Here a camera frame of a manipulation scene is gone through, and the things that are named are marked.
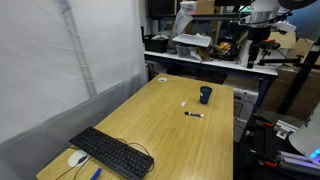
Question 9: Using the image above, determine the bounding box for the black marker with white cap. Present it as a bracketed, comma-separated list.
[184, 111, 204, 118]

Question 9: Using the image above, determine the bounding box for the black computer keyboard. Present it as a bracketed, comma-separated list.
[69, 127, 154, 180]

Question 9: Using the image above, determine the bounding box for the white workbench shelf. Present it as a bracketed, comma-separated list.
[144, 51, 278, 76]

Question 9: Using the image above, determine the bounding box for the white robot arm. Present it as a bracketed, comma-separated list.
[239, 0, 317, 69]

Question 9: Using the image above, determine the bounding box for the black storage bin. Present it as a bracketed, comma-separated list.
[143, 35, 168, 53]

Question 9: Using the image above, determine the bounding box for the white table grommet cap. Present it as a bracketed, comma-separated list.
[158, 77, 168, 82]

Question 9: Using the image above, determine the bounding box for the white computer mouse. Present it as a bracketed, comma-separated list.
[68, 150, 89, 167]

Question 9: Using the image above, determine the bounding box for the white keyboard on bin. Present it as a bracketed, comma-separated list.
[173, 34, 211, 47]

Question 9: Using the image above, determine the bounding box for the black camera tripod stand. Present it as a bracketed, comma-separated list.
[261, 40, 320, 118]

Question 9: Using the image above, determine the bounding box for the dark blue cup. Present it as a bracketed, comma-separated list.
[200, 86, 213, 104]

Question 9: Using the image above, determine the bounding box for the blue marker pen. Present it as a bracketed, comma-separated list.
[90, 168, 102, 180]

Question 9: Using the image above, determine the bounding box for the clear plastic bin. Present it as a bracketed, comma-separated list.
[176, 45, 201, 61]

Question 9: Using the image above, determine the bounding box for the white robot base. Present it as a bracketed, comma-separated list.
[289, 103, 320, 166]

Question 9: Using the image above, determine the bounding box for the white printed cardboard box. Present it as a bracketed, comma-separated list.
[233, 87, 258, 142]

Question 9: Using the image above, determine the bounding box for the brown cardboard box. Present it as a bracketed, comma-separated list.
[261, 67, 320, 120]

